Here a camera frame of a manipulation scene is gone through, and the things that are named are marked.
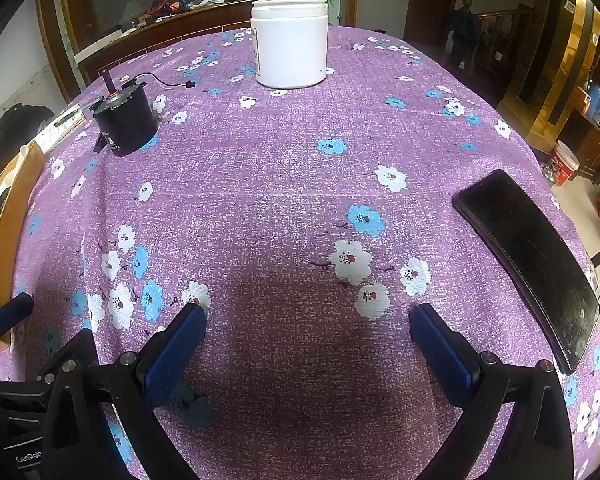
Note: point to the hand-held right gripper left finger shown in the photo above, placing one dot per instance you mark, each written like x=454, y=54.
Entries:
x=175, y=355

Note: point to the black smartphone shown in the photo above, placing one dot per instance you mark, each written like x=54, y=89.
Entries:
x=525, y=260

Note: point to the purple floral tablecloth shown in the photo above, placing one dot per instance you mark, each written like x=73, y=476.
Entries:
x=280, y=185

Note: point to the white bucket red label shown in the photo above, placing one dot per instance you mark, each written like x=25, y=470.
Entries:
x=564, y=162

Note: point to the flat white box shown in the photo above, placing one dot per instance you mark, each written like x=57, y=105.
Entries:
x=100, y=43

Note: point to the black cylindrical motor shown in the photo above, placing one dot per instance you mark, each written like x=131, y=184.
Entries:
x=127, y=120

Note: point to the wooden stair railing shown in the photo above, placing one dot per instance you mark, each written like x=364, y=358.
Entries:
x=505, y=45

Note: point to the black pen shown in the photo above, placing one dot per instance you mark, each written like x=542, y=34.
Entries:
x=69, y=119

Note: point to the brown wooden door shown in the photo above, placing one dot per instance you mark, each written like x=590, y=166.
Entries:
x=430, y=5

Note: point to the golden pillar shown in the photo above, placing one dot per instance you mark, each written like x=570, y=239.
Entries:
x=555, y=60

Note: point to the blue bag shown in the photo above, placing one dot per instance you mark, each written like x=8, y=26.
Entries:
x=597, y=102

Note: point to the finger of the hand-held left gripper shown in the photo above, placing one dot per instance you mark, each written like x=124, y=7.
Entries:
x=11, y=311
x=67, y=347

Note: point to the black leather sofa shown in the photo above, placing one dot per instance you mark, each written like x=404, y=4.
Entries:
x=20, y=122

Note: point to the wooden display cabinet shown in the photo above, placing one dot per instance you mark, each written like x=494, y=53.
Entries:
x=180, y=25

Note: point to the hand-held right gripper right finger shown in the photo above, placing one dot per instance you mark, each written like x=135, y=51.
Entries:
x=440, y=350

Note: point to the white notebook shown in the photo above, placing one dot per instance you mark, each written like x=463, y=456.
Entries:
x=55, y=134

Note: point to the white plastic jar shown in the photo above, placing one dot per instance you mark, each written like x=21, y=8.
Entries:
x=290, y=45

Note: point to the yellow taped cardboard box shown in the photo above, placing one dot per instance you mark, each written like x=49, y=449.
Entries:
x=17, y=200

